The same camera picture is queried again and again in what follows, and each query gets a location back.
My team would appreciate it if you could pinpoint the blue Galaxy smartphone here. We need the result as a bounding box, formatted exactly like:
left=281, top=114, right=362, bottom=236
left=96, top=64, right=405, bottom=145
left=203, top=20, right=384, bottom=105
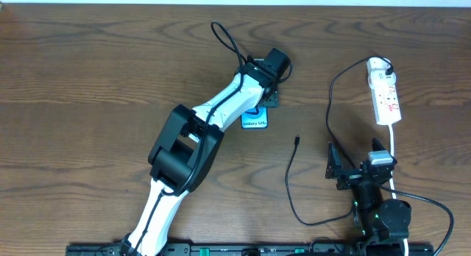
left=241, top=107, right=269, bottom=129

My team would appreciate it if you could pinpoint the black USB charging cable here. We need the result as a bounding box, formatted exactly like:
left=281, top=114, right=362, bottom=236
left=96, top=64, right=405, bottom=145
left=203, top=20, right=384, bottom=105
left=285, top=55, right=394, bottom=227

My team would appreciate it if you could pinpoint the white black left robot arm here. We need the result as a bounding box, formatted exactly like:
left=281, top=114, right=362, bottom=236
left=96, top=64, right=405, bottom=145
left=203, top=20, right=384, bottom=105
left=120, top=63, right=277, bottom=255

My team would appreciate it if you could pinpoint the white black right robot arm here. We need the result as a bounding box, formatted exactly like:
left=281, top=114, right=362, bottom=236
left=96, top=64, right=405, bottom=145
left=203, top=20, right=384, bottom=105
left=325, top=138, right=411, bottom=255

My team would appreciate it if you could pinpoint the white USB charger plug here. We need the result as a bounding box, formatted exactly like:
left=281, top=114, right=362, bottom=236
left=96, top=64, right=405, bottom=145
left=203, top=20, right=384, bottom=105
left=368, top=70, right=397, bottom=89

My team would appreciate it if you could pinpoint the white power strip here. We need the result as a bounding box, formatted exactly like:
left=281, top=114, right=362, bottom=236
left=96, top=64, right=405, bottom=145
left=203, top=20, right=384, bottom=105
left=366, top=57, right=402, bottom=126

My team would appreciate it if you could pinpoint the white power strip cord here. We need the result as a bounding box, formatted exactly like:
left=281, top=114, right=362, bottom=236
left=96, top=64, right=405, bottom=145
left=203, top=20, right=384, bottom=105
left=387, top=124, right=410, bottom=256

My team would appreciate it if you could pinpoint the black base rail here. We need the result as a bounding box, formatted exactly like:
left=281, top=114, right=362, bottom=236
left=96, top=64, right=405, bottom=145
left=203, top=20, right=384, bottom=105
left=65, top=241, right=435, bottom=256

